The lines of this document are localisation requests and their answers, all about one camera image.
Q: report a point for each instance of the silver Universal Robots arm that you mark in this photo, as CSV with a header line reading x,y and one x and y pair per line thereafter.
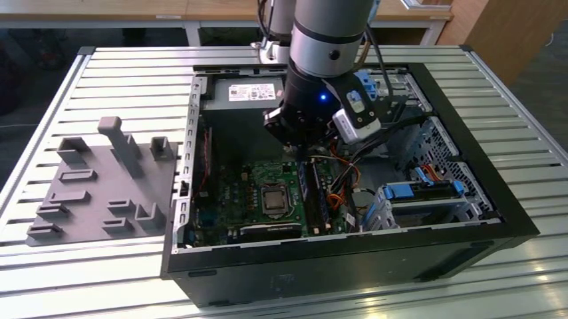
x,y
326,33

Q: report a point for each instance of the blue disk carrier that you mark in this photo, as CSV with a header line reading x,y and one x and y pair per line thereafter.
x,y
371,87
401,191

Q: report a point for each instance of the grey power supply with label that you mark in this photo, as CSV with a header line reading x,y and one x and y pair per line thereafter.
x,y
239,133

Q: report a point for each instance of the silver disk bay cage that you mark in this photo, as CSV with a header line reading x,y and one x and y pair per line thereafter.
x,y
425,212
411,99

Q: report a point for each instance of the silver CPU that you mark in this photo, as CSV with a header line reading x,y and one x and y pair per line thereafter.
x,y
275,202

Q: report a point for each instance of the round grey speaker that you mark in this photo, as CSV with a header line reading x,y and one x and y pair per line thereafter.
x,y
365,197

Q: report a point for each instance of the green motherboard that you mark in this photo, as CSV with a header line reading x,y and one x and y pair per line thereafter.
x,y
239,199

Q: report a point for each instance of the black graphics card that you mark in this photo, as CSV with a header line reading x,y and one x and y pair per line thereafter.
x,y
270,230

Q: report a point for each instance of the wooden cabinet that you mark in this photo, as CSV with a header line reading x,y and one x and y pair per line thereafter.
x,y
501,30

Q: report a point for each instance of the black open PC case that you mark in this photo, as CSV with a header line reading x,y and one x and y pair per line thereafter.
x,y
310,266

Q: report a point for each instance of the grey parts rack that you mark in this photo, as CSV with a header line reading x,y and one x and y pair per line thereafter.
x,y
101,206

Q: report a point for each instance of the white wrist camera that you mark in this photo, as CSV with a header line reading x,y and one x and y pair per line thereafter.
x,y
357,126

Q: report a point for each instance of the CPU socket metal frame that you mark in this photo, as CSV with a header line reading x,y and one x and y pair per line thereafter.
x,y
262,202

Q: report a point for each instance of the wooden desk with white frame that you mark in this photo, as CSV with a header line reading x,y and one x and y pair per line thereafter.
x,y
132,10

